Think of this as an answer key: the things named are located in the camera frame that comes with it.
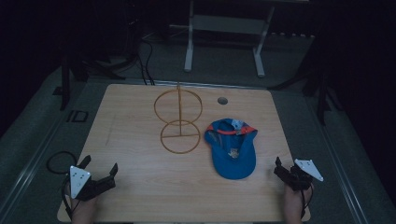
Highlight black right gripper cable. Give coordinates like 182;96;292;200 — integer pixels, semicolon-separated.
299;182;314;219

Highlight person's right hand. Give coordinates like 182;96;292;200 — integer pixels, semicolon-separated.
282;182;314;224

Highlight person's left hand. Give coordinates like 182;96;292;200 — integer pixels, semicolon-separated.
64;182;98;224

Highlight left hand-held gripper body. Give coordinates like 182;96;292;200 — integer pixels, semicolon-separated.
68;165;117;202

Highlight white metal stand frame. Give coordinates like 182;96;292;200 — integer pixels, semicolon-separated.
169;0;276;78

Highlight black floor cables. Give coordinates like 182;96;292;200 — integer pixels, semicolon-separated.
136;34;157;87

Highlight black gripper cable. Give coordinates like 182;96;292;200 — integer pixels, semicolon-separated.
299;182;314;219
46;150;82;220

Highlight blue cap with orange band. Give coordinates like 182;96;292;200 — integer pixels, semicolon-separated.
204;118;259;181

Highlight gold wire hat stand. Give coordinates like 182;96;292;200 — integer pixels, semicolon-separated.
153;81;204;155

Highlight black tripod stand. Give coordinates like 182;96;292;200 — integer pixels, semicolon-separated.
51;46;127;112
267;59;345;127

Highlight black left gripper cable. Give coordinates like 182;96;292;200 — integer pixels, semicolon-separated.
46;150;82;220

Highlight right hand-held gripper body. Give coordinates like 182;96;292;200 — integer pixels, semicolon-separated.
288;158;325;192

